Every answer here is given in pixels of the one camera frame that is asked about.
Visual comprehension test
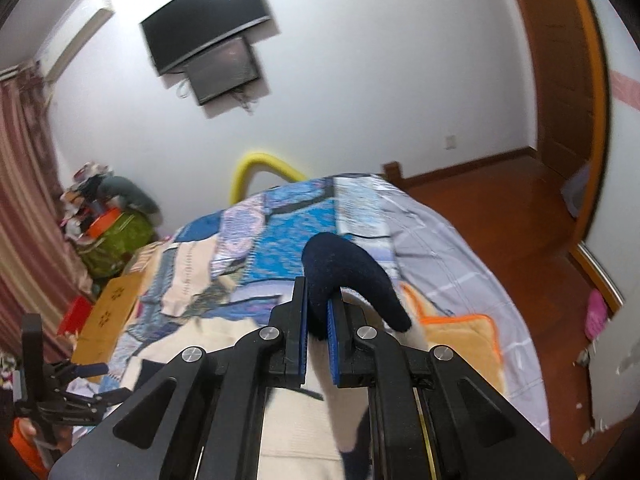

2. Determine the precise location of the cream knit cloth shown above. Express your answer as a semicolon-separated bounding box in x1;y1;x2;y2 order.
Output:
132;317;351;480

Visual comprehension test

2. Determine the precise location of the blue patchwork blanket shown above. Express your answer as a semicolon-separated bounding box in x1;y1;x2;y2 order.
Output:
107;174;401;401

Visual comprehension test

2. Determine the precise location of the pile of assorted clutter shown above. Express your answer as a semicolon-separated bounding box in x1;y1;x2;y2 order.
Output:
59;162;115;243

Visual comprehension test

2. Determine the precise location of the orange box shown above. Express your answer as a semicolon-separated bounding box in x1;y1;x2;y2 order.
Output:
82;209;122;238

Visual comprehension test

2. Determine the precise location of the wall-mounted black television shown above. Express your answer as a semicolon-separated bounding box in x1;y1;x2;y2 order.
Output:
140;0;273;77

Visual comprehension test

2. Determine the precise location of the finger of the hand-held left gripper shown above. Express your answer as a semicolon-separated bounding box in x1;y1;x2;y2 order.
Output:
40;387;132;427
42;361;110;386

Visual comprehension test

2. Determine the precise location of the grey plush toy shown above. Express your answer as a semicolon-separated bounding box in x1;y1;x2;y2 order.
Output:
97;176;162;217

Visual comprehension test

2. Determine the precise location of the striped pink curtain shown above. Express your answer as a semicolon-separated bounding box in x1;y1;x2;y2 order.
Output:
0;60;97;356

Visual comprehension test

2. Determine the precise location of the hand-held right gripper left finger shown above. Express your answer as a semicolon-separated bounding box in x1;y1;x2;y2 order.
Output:
47;276;321;480

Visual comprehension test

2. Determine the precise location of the yellow foam tube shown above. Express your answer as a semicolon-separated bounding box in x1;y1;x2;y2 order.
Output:
228;151;308;206

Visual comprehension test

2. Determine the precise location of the green patterned bag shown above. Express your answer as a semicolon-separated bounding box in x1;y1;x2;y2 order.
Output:
80;210;155;281

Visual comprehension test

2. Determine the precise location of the wooden door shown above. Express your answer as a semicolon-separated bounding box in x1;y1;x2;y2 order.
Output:
500;0;627;309

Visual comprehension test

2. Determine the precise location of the small wall-mounted monitor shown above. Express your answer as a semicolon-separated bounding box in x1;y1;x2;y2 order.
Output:
184;36;261;107

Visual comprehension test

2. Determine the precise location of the white air conditioner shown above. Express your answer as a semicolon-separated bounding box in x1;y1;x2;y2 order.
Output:
39;0;116;82

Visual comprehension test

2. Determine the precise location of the lilac checked bed sheet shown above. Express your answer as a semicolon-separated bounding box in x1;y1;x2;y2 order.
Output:
382;180;552;443

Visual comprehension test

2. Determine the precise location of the pink fuzzy object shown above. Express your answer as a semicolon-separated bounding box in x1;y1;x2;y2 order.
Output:
585;288;609;339

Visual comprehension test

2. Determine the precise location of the red plastic box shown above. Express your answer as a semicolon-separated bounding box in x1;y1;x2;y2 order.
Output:
56;296;94;337

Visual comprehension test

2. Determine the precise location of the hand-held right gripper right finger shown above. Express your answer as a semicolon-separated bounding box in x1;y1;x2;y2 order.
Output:
327;294;576;480

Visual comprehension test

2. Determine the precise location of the white cabinet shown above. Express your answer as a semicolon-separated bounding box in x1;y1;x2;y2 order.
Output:
580;305;640;442

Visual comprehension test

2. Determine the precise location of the wooden lap tray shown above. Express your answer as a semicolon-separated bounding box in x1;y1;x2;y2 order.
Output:
70;275;143;367

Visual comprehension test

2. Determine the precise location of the navy and white fleece garment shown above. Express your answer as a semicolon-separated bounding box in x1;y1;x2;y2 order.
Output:
301;233;432;480

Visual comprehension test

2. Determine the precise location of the pale grey object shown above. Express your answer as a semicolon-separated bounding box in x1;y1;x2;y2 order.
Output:
561;160;594;219

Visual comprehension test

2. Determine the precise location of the yellow orange-trimmed towel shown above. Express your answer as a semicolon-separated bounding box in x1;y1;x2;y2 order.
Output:
400;282;507;397

